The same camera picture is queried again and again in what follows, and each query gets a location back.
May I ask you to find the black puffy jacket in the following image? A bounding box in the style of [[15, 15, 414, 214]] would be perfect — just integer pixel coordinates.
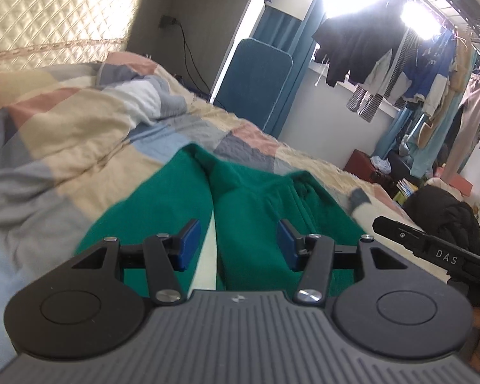
[[402, 186, 480, 262]]

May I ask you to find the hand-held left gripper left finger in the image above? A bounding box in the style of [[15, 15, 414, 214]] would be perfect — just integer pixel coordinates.
[[70, 219, 203, 305]]

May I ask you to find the patchwork pastel bed quilt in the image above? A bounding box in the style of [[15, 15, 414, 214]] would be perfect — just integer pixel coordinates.
[[0, 51, 409, 329]]

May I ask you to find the light blue hanging garment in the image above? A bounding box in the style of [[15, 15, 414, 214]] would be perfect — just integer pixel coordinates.
[[406, 54, 473, 179]]

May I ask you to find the beige hanging garment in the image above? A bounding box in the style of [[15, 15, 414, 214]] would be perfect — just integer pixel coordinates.
[[415, 28, 473, 148]]

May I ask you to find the black hanging garment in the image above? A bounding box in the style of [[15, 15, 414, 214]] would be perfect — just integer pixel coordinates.
[[312, 0, 409, 87]]

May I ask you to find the blue padded panel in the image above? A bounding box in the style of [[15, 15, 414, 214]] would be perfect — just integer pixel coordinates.
[[215, 39, 293, 139]]

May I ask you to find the striped hanging garment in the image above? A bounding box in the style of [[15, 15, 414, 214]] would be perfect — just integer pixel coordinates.
[[346, 28, 421, 123]]

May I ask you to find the pink hanging garment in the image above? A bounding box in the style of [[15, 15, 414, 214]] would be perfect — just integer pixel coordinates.
[[444, 73, 480, 177]]

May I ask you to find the green hoodie with cream trim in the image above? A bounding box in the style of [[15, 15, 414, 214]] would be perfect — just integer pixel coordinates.
[[74, 143, 366, 297]]

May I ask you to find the black charger cable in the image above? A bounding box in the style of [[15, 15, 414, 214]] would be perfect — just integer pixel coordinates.
[[175, 19, 212, 93]]

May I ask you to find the blue and white hanging sweatshirt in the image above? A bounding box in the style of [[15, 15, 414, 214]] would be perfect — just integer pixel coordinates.
[[392, 32, 457, 109]]

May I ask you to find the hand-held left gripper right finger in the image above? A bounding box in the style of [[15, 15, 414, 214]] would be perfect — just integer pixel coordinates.
[[277, 219, 411, 305]]

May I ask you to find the cream quilted headboard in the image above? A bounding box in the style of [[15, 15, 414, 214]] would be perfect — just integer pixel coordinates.
[[0, 0, 148, 76]]

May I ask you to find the row of books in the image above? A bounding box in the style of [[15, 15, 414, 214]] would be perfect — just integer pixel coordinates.
[[393, 178, 421, 206]]

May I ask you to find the pink box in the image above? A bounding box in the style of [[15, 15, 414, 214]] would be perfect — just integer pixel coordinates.
[[446, 172, 475, 197]]

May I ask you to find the blue curtain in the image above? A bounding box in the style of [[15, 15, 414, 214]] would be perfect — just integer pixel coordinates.
[[253, 0, 333, 161]]

